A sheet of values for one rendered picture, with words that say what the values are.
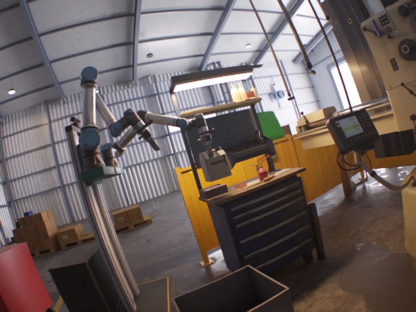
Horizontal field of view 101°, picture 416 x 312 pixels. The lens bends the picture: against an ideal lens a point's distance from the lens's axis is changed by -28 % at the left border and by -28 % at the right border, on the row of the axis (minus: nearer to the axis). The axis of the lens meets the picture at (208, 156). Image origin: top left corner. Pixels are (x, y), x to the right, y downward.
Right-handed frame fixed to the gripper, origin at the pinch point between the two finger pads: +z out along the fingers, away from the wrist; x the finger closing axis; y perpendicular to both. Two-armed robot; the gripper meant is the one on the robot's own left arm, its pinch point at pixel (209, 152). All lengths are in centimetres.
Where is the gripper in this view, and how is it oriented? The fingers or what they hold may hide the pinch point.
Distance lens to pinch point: 185.4
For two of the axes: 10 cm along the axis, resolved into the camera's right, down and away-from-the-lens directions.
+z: 2.9, 9.6, -0.1
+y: -9.2, 2.7, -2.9
